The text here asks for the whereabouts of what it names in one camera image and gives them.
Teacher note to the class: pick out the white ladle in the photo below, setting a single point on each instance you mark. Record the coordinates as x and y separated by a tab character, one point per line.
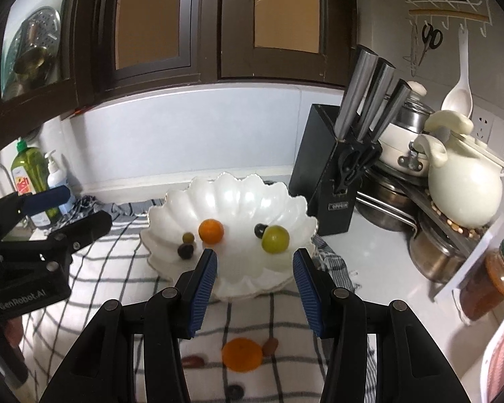
460	92

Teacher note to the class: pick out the orange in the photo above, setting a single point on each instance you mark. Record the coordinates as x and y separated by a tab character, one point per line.
242	354
211	231

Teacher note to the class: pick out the white ceramic pot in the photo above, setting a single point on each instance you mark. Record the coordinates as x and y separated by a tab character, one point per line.
462	180

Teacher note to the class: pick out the person's left hand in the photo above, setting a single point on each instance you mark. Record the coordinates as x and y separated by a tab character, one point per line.
13	331

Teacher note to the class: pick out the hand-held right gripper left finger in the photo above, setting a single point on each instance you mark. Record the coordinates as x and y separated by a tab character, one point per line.
201	294

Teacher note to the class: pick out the white scalloped bowl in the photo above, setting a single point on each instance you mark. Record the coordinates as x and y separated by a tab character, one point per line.
235	201

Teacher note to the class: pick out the black knife block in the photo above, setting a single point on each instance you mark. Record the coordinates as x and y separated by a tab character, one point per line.
315	163

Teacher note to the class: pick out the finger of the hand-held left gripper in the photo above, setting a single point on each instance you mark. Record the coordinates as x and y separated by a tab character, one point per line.
50	197
88	226

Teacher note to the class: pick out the greenish longan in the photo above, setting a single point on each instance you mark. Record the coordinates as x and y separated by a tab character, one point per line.
187	237

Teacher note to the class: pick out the open brown window sash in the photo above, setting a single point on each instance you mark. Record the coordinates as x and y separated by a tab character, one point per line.
71	29

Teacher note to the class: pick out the white corner shelf rack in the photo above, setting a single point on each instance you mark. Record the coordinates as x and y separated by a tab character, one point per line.
483	243

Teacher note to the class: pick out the checked white cloth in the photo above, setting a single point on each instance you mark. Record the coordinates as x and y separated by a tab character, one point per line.
109	285

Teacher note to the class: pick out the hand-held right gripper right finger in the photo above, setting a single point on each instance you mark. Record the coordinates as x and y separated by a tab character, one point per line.
308	294

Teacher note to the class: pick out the dark purple grape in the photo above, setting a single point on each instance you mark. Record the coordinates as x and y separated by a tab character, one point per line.
259	230
234	391

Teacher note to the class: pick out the pink colander in white tub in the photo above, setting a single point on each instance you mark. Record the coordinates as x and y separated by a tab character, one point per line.
487	344

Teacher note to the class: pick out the brown longan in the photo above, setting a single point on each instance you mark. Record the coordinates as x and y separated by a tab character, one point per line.
271	345

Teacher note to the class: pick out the brown window frame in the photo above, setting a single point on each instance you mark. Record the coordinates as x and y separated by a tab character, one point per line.
206	29

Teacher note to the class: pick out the dark red grape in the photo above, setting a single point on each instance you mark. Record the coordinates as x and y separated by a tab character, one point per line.
185	252

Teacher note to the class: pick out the green dish soap bottle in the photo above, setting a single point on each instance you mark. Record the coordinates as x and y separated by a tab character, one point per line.
25	168

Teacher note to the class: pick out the green apple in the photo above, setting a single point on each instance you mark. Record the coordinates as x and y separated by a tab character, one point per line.
275	239

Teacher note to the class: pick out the wooden bead trivet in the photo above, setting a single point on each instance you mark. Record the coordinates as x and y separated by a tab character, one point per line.
453	227

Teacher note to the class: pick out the white pump soap bottle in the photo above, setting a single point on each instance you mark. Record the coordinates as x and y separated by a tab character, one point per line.
56	174

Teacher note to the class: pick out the red date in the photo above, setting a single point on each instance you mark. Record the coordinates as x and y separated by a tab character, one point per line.
192	361

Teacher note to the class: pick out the glass jar of sauce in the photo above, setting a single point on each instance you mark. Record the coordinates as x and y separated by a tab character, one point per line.
487	281

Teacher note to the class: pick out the hanging frying pan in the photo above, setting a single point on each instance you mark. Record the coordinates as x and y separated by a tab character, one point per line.
29	67

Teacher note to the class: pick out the hanging black scissors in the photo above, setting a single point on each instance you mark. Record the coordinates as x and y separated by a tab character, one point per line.
431	35

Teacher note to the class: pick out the black kitchen shears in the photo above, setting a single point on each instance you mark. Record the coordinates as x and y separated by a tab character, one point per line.
353	163

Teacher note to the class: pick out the white pot with steel lid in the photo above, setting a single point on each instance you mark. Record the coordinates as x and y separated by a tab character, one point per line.
403	134

